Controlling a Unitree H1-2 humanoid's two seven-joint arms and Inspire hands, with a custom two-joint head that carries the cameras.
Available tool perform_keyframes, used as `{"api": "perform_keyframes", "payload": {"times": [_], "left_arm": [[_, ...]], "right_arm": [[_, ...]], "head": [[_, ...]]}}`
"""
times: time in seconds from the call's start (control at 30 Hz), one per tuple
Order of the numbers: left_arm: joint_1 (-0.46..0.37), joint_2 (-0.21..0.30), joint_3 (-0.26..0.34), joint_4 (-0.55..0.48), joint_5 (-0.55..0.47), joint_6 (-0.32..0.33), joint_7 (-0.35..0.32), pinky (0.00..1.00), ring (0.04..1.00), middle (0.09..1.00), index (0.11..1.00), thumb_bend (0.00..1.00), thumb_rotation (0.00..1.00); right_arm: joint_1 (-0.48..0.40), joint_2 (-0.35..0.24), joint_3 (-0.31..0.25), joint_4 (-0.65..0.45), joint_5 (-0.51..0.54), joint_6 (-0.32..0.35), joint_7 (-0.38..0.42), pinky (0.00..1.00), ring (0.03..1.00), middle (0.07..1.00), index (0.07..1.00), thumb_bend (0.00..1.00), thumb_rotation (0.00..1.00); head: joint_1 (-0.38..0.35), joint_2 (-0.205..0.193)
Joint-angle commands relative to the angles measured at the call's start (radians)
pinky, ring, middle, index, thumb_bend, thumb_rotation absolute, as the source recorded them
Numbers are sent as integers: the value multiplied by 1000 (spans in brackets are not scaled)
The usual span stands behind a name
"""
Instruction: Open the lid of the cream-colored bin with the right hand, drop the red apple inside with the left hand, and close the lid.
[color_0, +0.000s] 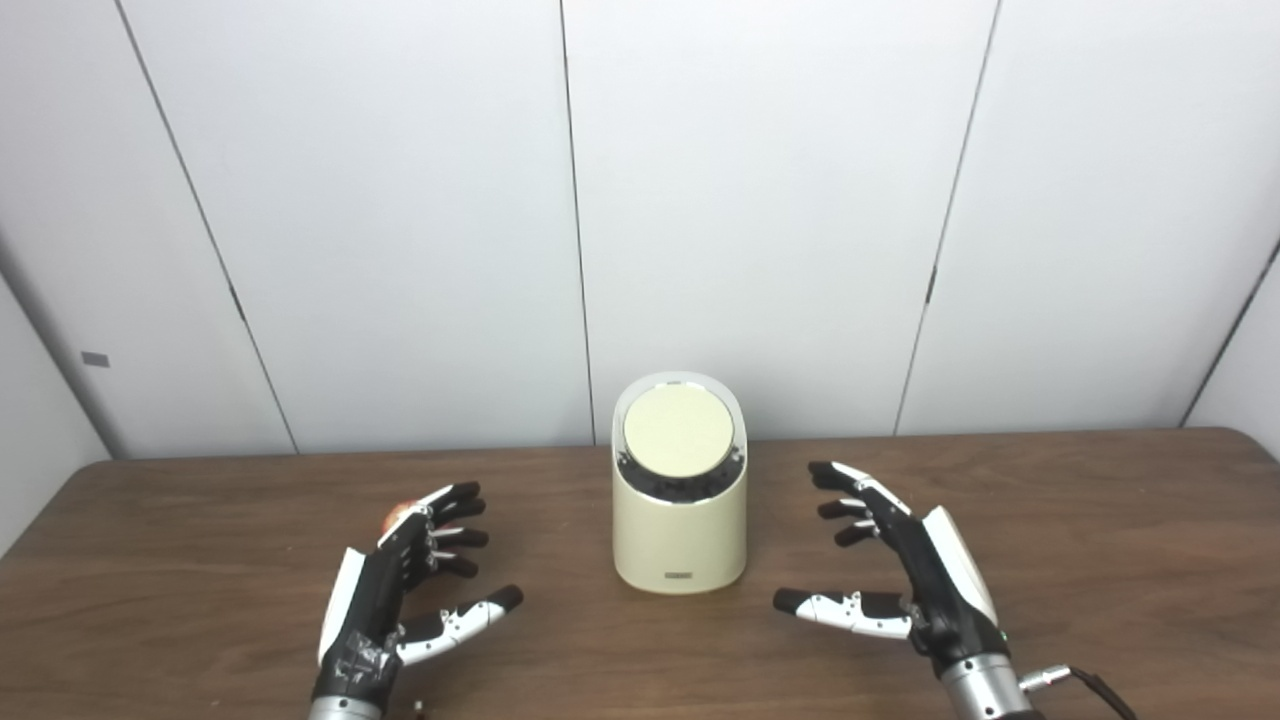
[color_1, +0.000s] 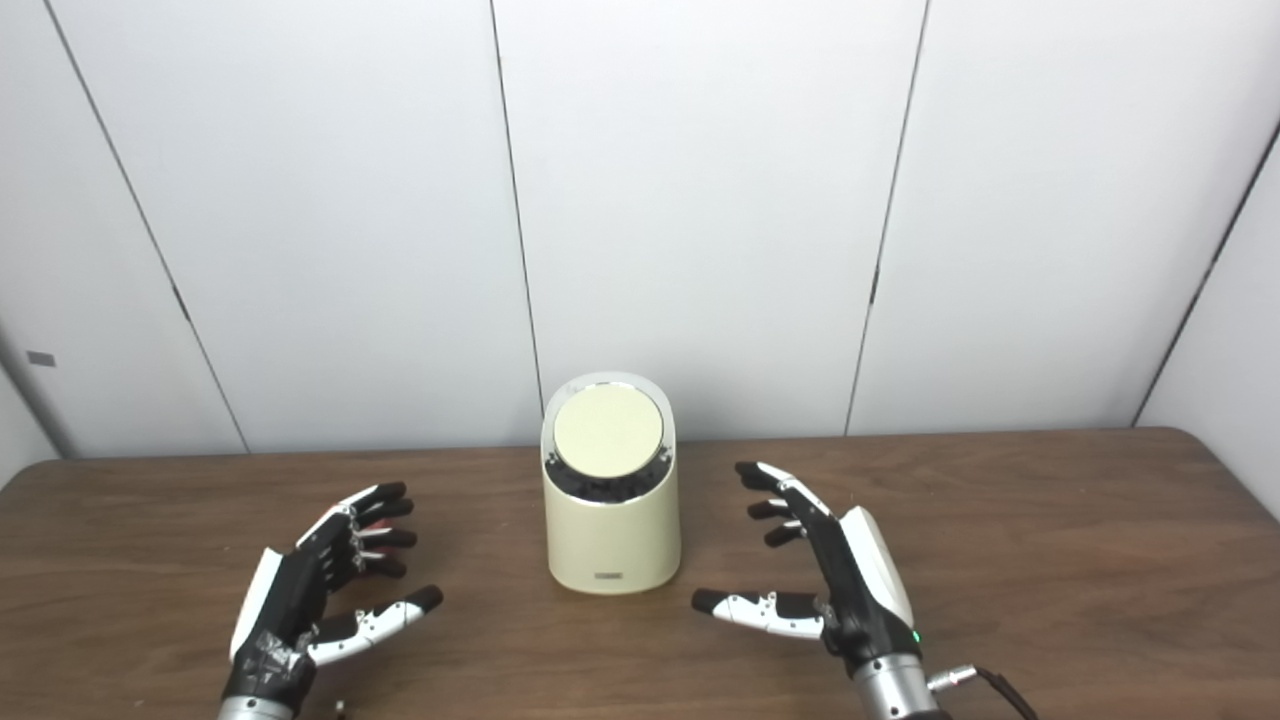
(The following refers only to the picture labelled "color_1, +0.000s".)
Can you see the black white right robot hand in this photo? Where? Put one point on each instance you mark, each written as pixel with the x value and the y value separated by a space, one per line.
pixel 865 590

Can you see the small grey wall tag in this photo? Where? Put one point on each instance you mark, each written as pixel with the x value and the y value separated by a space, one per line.
pixel 41 358

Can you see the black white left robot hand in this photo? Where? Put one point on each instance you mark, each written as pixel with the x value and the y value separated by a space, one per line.
pixel 285 600

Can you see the cream-colored lidded bin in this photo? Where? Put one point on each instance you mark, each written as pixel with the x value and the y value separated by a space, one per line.
pixel 612 540

